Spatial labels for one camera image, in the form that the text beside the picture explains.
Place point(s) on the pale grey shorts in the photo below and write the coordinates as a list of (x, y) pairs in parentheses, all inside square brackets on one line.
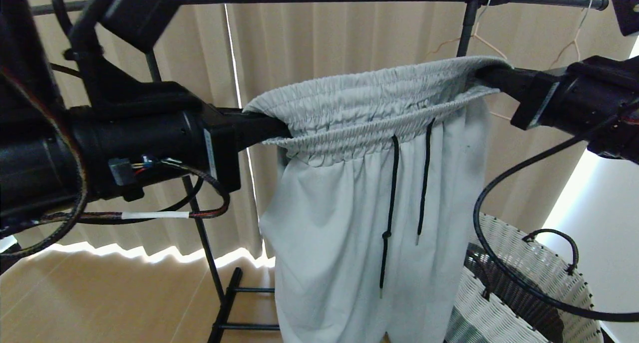
[(339, 233)]

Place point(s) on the beige curtain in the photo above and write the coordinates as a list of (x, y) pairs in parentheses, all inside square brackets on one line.
[(324, 43)]

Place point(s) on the white laundry basket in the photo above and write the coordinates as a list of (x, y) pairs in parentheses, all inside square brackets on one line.
[(469, 313)]

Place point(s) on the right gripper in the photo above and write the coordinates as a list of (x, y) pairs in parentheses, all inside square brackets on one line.
[(574, 93)]

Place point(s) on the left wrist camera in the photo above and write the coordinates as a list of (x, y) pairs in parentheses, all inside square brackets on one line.
[(145, 13)]

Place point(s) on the pink clothes hanger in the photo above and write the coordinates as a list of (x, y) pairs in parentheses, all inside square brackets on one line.
[(491, 48), (574, 43)]

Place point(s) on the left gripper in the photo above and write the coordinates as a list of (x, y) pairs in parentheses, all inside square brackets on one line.
[(159, 143)]

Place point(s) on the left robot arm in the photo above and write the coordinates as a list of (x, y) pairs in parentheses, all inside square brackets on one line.
[(30, 173)]

